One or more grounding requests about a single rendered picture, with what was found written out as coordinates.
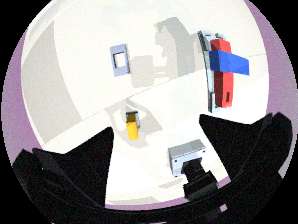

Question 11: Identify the yellow rectangular block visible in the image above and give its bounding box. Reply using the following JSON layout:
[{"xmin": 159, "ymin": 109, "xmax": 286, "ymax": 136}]
[{"xmin": 125, "ymin": 113, "xmax": 138, "ymax": 140}]

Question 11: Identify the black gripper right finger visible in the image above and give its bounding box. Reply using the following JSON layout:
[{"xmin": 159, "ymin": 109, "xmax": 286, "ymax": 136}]
[{"xmin": 198, "ymin": 113, "xmax": 273, "ymax": 180}]

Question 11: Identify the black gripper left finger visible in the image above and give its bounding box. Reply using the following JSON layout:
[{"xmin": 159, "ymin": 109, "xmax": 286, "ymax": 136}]
[{"xmin": 32, "ymin": 127, "xmax": 114, "ymax": 208}]

